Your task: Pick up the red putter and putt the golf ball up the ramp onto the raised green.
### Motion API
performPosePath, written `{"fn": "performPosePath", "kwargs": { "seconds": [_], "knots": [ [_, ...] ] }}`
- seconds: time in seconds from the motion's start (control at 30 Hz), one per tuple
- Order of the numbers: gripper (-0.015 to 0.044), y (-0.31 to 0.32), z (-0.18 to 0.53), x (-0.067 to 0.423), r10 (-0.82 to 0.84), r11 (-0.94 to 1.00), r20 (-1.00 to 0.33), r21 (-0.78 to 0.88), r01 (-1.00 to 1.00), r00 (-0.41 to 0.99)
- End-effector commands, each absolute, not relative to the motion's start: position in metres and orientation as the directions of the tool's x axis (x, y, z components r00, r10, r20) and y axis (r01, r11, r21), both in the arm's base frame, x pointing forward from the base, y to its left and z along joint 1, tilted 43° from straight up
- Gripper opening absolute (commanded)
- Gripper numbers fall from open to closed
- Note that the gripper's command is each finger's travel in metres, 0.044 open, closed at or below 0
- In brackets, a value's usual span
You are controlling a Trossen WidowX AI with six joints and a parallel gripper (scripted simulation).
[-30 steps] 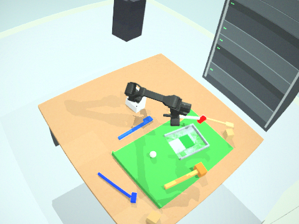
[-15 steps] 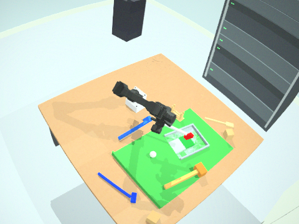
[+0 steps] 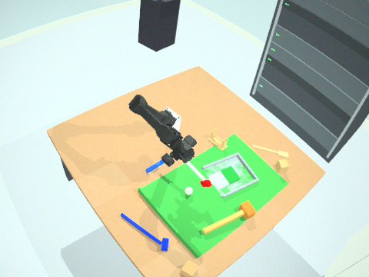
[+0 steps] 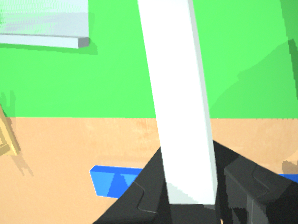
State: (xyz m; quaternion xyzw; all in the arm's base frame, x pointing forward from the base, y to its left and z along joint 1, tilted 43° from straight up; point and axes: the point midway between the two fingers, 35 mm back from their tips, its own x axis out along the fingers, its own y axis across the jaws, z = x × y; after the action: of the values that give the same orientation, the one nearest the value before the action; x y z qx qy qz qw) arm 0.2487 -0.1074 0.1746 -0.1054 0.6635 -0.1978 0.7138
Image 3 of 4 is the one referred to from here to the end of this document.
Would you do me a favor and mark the white rectangular bar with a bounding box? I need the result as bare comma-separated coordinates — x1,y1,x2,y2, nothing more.
186,162,213,187

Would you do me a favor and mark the yellow mallet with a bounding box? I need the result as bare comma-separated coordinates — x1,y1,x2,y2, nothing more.
202,201,256,234

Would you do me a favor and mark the blue golf putter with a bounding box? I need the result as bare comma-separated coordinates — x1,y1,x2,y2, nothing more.
120,213,168,251

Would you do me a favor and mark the blue flat bar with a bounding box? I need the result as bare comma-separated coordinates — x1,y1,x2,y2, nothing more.
145,160,164,173

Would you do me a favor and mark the tan cube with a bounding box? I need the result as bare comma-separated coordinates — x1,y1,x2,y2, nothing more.
275,159,289,173
180,260,200,277

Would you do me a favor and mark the green flat mat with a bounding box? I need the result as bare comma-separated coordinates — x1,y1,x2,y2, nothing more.
142,134,288,257

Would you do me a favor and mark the white golf ball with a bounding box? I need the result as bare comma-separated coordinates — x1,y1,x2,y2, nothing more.
184,187,193,195

